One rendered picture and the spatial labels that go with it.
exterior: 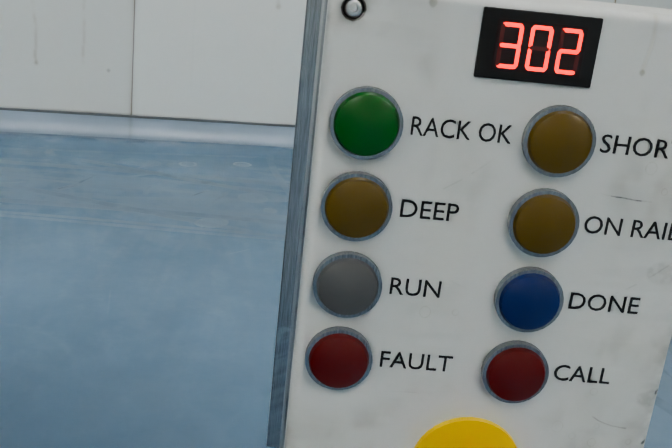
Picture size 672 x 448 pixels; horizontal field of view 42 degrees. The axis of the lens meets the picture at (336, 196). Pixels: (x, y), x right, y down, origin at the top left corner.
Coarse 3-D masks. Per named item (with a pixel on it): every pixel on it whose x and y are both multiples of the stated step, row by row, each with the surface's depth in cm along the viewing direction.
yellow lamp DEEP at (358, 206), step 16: (336, 192) 36; (352, 192) 36; (368, 192) 36; (384, 192) 36; (336, 208) 36; (352, 208) 36; (368, 208) 36; (384, 208) 36; (336, 224) 36; (352, 224) 36; (368, 224) 36
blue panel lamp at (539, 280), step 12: (528, 276) 37; (540, 276) 37; (504, 288) 37; (516, 288) 37; (528, 288) 37; (540, 288) 37; (552, 288) 37; (504, 300) 37; (516, 300) 37; (528, 300) 37; (540, 300) 37; (552, 300) 37; (504, 312) 38; (516, 312) 38; (528, 312) 38; (540, 312) 38; (552, 312) 38; (516, 324) 38; (528, 324) 38; (540, 324) 38
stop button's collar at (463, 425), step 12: (456, 420) 40; (468, 420) 40; (480, 420) 40; (432, 432) 40; (444, 432) 40; (456, 432) 40; (468, 432) 40; (480, 432) 40; (492, 432) 40; (504, 432) 40; (420, 444) 40; (432, 444) 40; (444, 444) 40; (456, 444) 40; (468, 444) 40; (480, 444) 40; (492, 444) 40; (504, 444) 40
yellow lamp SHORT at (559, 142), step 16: (560, 112) 35; (544, 128) 35; (560, 128) 35; (576, 128) 35; (528, 144) 35; (544, 144) 35; (560, 144) 35; (576, 144) 35; (544, 160) 35; (560, 160) 35; (576, 160) 35
